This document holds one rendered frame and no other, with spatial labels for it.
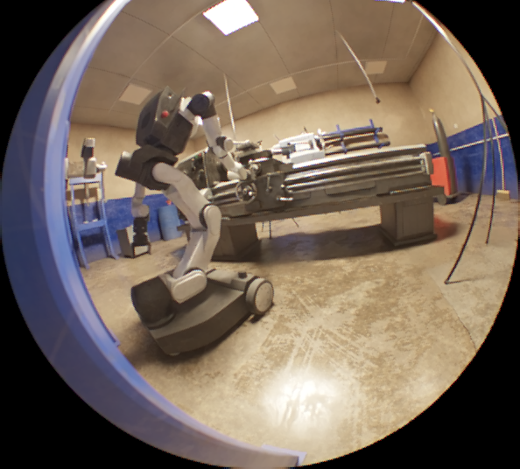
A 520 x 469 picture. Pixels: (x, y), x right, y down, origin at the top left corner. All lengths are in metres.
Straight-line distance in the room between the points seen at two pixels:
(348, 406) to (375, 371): 0.16
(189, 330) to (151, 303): 0.19
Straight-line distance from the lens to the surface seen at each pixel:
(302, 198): 1.52
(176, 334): 0.77
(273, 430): 0.63
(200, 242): 0.88
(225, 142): 0.94
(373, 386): 0.68
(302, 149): 1.67
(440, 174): 3.40
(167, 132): 0.84
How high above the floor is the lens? 0.62
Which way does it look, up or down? 4 degrees down
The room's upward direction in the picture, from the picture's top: 11 degrees counter-clockwise
